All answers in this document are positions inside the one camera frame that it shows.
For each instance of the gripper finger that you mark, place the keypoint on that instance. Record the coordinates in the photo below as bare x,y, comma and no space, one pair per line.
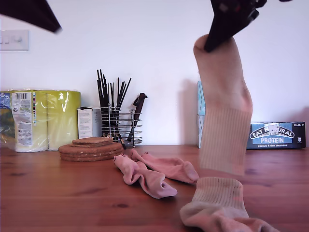
224,24
24,12

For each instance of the cream ribbed sock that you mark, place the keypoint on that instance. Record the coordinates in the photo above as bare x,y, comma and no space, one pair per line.
224,108
217,200

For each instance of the pink frilly cuff sock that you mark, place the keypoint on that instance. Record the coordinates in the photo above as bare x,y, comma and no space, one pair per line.
144,178
169,166

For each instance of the blue cloud tissue box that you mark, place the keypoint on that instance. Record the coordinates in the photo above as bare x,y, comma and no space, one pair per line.
200,96

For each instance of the thin black stick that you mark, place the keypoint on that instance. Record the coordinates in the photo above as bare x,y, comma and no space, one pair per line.
102,84
99,84
121,91
126,89
118,91
111,94

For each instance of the green kitchen roll pack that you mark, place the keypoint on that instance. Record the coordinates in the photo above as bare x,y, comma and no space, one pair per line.
55,120

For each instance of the dark protein bar box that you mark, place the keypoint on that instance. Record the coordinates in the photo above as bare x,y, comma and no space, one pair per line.
277,137

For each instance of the small white carton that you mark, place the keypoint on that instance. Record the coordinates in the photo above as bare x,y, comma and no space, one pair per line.
84,123

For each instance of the square cork coaster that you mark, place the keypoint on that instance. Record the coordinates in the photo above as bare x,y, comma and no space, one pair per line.
96,146
91,140

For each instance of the round cork trivet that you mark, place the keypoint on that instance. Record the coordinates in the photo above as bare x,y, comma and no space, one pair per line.
72,151
91,155
91,160

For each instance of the small black brown pen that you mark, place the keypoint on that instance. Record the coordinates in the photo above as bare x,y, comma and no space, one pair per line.
122,143

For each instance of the white light switch plate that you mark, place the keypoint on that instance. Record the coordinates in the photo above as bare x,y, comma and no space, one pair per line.
14,41

